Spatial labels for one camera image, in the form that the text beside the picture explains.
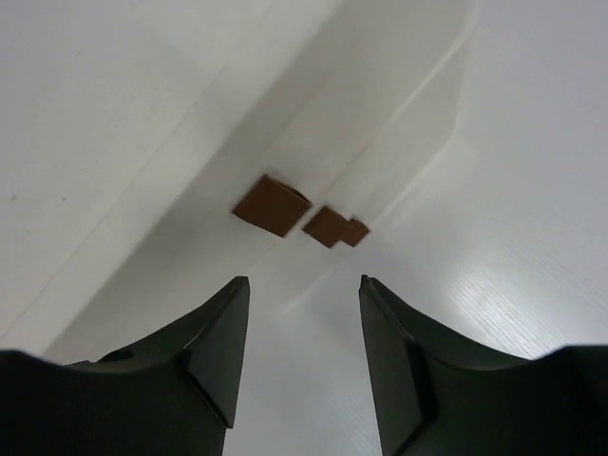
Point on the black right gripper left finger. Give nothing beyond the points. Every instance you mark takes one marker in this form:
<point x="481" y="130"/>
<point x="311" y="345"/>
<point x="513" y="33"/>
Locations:
<point x="173" y="392"/>

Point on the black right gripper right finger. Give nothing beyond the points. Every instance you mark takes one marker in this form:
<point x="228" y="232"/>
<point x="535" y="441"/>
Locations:
<point x="438" y="392"/>

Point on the brown bottom drawer handle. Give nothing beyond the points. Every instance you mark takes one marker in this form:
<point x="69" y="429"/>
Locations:
<point x="355" y="231"/>

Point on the brown drawer handle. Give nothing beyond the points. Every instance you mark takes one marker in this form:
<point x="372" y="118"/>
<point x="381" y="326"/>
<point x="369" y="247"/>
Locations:
<point x="355" y="231"/>
<point x="272" y="206"/>
<point x="326" y="227"/>

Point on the white drawer cabinet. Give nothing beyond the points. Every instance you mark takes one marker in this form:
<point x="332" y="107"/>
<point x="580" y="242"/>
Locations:
<point x="357" y="114"/>

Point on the brown middle drawer handle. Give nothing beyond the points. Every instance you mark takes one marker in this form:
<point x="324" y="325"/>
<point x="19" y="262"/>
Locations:
<point x="326" y="227"/>

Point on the brown top drawer handle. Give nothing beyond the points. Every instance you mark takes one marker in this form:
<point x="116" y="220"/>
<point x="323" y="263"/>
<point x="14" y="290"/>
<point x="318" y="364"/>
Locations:
<point x="272" y="206"/>

